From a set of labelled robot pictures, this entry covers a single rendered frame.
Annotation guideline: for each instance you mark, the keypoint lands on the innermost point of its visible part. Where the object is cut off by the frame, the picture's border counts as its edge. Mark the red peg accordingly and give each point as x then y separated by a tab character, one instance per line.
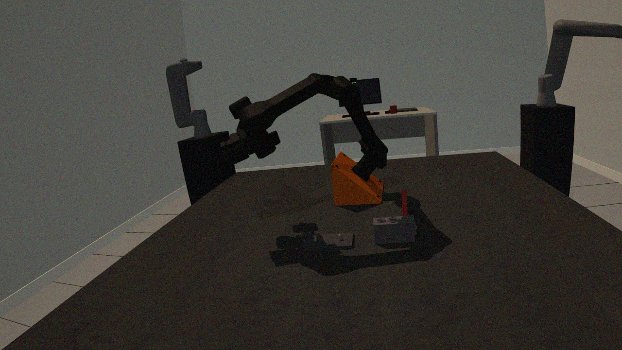
404	203

